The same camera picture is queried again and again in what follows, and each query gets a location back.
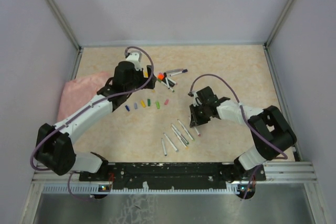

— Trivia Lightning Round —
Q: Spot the light green capped marker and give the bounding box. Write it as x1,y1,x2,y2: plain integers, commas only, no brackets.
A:
177,119,195,141

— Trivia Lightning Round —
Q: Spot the yellow marker cap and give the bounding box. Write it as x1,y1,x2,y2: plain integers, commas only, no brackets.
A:
141,100,146,108

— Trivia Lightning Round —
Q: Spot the dark green capped marker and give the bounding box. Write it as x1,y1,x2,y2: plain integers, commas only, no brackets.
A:
158,79,175,92

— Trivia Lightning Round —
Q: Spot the yellow capped white marker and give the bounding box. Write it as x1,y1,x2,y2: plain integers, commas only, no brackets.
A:
171,127,188,149

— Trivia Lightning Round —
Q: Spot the grey blue capped marker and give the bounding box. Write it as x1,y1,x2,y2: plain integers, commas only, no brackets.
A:
163,133,179,152

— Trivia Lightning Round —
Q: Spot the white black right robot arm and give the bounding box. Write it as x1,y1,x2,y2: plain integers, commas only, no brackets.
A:
188,87,297,180

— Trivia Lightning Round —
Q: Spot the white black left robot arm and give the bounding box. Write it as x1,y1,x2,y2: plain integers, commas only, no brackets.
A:
29,61,156,180

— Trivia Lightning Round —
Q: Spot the grey purple pen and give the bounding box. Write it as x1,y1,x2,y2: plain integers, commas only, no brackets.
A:
166,68,184,74

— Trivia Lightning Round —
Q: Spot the orange highlighter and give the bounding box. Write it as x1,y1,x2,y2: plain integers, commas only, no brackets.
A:
157,74,164,82

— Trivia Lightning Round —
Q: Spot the black capped white marker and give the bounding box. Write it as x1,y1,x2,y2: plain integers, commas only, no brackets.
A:
163,72,170,89

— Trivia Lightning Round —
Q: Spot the pink tipped white marker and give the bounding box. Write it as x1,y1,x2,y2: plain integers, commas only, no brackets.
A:
159,72,177,87

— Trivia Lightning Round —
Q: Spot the blue tipped white marker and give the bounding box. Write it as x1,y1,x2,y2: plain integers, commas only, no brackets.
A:
170,69,188,77

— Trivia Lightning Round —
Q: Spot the pink cloth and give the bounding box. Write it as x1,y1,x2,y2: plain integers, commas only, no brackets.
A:
56,71,111,122

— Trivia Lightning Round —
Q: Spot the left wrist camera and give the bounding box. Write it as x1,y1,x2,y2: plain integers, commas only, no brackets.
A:
126,51,142,71

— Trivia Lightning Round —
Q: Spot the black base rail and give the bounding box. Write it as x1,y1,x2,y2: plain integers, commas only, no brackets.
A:
79,162,255,190

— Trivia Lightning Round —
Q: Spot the aluminium frame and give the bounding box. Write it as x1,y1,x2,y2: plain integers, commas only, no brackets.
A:
29,0,335,223

